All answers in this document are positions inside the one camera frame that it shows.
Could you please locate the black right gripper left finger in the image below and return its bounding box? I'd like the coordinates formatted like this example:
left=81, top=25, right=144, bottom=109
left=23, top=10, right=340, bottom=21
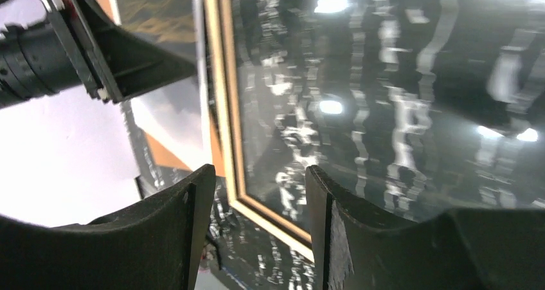
left=1, top=165, right=216, bottom=289

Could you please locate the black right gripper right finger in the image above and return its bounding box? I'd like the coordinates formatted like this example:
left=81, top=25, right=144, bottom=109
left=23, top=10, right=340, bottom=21
left=305, top=165, right=544, bottom=289

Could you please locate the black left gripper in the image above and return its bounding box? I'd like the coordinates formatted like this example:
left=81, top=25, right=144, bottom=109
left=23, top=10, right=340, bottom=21
left=1, top=0, right=197, bottom=109

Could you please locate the landscape photo print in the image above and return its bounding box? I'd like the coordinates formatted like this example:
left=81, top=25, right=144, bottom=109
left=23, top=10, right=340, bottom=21
left=111, top=0, right=210, bottom=170

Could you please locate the wooden picture frame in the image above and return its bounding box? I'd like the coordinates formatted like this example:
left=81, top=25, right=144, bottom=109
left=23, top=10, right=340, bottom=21
left=204, top=0, right=314, bottom=262

